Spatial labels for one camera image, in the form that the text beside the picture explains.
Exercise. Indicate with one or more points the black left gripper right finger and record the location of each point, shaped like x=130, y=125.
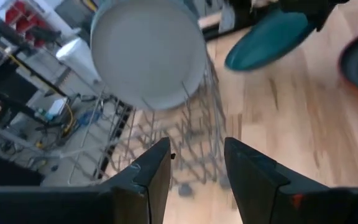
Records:
x=275, y=199

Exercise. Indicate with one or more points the black sit-stand desk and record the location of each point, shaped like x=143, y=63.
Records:
x=17, y=84

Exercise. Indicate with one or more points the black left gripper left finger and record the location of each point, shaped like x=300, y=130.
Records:
x=120, y=202

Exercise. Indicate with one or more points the teal plate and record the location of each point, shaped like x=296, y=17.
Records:
x=266, y=43

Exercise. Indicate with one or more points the black table edge frame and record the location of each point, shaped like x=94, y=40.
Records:
x=117, y=130

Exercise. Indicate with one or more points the red storage bin shelf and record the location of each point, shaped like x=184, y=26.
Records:
x=26, y=25

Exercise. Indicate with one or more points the large light grey-blue plate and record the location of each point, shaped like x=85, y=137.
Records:
x=148, y=53

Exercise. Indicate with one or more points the white notebook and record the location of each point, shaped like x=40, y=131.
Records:
x=57, y=107

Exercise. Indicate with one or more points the white plastic bin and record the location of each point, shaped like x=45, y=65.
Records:
x=78, y=60

